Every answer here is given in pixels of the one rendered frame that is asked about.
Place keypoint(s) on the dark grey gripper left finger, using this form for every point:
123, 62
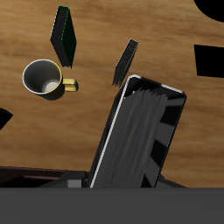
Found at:
73, 178

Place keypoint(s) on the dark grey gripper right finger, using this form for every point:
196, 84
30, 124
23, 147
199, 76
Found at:
169, 183

